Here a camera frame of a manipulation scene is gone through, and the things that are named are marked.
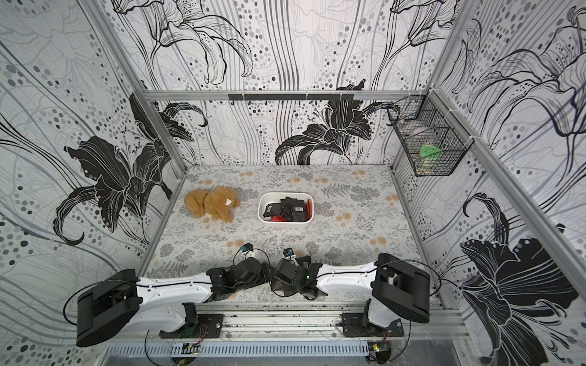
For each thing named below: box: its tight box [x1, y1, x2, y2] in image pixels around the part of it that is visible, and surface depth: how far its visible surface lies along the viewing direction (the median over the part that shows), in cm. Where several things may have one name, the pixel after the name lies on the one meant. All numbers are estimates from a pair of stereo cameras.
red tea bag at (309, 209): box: [305, 198, 313, 221], surface depth 98 cm
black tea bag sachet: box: [262, 196, 307, 222], surface depth 98 cm
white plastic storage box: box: [257, 192, 315, 225], surface depth 100 cm
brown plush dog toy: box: [184, 186, 241, 224], surface depth 95 cm
